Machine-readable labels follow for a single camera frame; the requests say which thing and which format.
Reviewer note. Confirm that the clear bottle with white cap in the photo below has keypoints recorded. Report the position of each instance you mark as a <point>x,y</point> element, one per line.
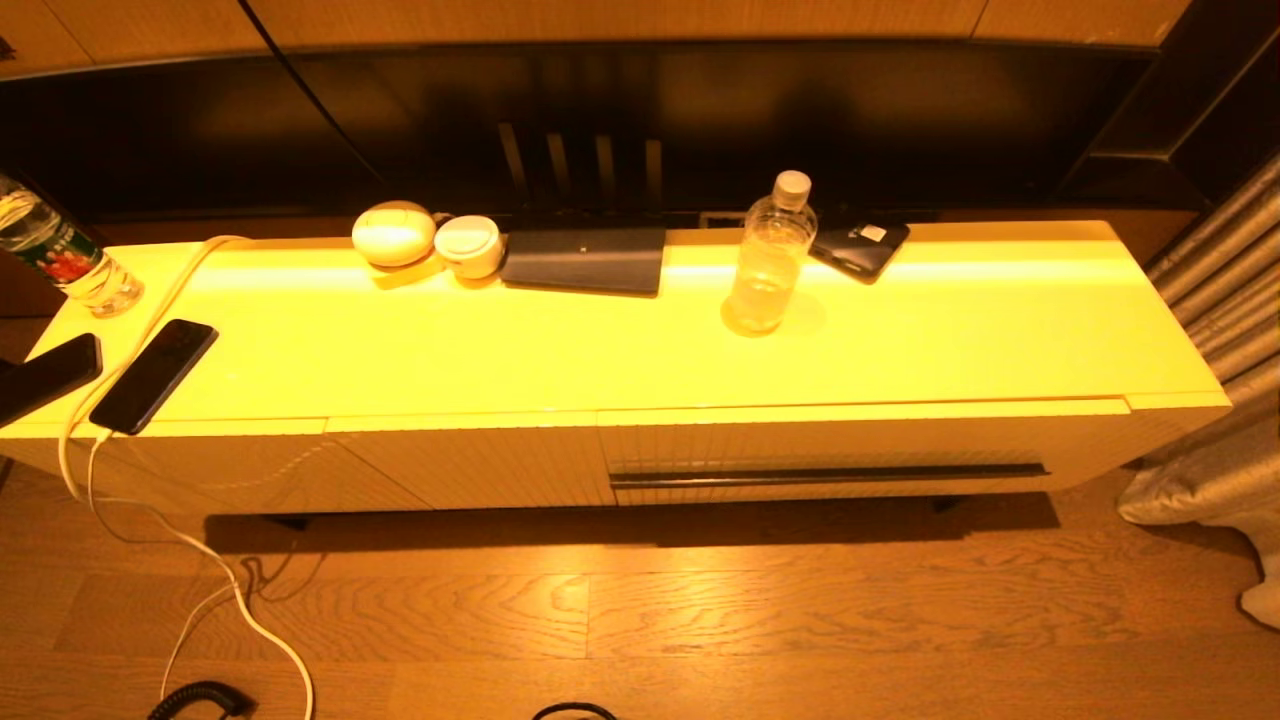
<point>770,270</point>

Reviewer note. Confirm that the cream white ribbed drawer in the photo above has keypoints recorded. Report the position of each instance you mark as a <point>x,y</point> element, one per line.
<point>800,440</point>

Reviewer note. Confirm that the white low tv cabinet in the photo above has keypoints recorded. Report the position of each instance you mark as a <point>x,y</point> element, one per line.
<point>500,340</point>

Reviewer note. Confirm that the dark grey router with antennas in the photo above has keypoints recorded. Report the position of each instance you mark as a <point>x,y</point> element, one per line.
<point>585,262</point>

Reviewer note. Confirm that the white round jar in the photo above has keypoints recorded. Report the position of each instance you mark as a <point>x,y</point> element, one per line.
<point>468,245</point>

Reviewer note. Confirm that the black device with white sticker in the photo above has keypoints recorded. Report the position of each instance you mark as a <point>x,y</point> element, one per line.
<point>855,255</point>

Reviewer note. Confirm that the white oval device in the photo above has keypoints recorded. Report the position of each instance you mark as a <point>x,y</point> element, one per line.
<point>393,235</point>

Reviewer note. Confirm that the black television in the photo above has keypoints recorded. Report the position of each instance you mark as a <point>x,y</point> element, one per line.
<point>400,120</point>

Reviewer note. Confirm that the black smartphone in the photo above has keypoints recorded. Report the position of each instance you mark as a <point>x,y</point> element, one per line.
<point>150,378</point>
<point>45,378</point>

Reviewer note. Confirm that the water bottle with colourful label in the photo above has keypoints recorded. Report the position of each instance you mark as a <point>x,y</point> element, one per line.
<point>70,265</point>

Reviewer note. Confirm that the grey pleated curtain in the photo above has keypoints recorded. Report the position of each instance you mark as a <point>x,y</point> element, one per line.
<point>1230,270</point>

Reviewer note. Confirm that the wall socket plate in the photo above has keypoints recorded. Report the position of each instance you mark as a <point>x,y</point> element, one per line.
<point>722,219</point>

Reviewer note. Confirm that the dark wooden wall cabinet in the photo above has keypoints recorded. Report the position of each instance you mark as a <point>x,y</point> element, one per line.
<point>1200,100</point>

